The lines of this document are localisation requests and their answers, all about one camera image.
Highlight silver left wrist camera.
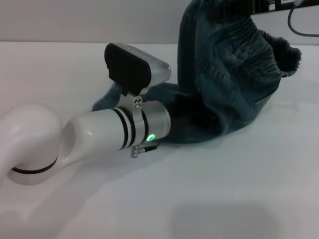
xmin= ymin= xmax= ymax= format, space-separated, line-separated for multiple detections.
xmin=104 ymin=43 xmax=172 ymax=117

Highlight blue denim shorts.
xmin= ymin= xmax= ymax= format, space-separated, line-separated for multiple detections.
xmin=91 ymin=0 xmax=302 ymax=145

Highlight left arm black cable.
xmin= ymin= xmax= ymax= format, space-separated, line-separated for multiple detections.
xmin=130 ymin=144 xmax=158 ymax=159

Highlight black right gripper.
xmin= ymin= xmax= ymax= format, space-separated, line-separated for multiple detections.
xmin=249 ymin=0 xmax=319 ymax=15

